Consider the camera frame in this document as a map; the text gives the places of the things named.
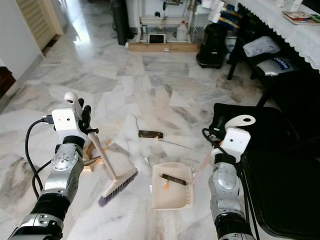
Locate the wooden handled broom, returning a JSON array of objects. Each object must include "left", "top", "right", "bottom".
[{"left": 64, "top": 91, "right": 139, "bottom": 208}]

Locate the beige long handled dustpan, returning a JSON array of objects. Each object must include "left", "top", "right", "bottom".
[{"left": 151, "top": 114, "right": 257, "bottom": 211}]

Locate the brown snack wrapper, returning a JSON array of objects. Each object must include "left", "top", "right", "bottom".
[
  {"left": 161, "top": 173, "right": 189, "bottom": 187},
  {"left": 138, "top": 130, "right": 164, "bottom": 139}
]

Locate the large black fabric bag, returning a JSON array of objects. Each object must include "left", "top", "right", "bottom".
[{"left": 212, "top": 102, "right": 320, "bottom": 240}]

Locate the black vacuum cleaner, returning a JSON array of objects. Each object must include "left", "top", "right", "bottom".
[{"left": 196, "top": 22, "right": 229, "bottom": 69}]

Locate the black metal chair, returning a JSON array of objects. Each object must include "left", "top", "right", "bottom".
[{"left": 226, "top": 15, "right": 320, "bottom": 106}]

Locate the silver and blue pack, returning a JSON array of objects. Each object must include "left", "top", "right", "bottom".
[{"left": 255, "top": 56, "right": 301, "bottom": 77}]

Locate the tall black bin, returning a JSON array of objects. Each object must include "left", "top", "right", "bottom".
[{"left": 111, "top": 0, "right": 133, "bottom": 47}]

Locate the white plastic bag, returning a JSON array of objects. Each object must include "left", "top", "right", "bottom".
[{"left": 242, "top": 36, "right": 282, "bottom": 58}]

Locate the long wooden board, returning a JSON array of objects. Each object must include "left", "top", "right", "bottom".
[{"left": 127, "top": 42, "right": 202, "bottom": 53}]

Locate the small white box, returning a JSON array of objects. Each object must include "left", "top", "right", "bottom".
[{"left": 148, "top": 34, "right": 167, "bottom": 45}]

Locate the wooden louvre door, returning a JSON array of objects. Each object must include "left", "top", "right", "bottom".
[{"left": 15, "top": 0, "right": 65, "bottom": 51}]

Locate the white plastic jug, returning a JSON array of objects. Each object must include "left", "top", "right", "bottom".
[{"left": 175, "top": 21, "right": 189, "bottom": 42}]

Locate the white metal shelf rack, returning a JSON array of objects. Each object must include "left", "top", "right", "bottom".
[{"left": 137, "top": 0, "right": 206, "bottom": 44}]

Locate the table with white tablecloth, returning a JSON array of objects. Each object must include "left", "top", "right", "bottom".
[{"left": 237, "top": 0, "right": 320, "bottom": 71}]

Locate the colourful book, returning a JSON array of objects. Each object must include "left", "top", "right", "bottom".
[{"left": 282, "top": 11, "right": 320, "bottom": 26}]

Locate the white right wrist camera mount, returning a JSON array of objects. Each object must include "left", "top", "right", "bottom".
[{"left": 221, "top": 127, "right": 252, "bottom": 158}]

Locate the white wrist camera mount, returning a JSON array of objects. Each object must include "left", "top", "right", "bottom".
[
  {"left": 51, "top": 109, "right": 84, "bottom": 137},
  {"left": 221, "top": 127, "right": 252, "bottom": 158}
]

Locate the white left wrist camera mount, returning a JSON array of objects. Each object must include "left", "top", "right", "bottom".
[{"left": 51, "top": 109, "right": 84, "bottom": 137}]

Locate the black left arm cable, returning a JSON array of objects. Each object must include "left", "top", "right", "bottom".
[{"left": 25, "top": 115, "right": 56, "bottom": 198}]

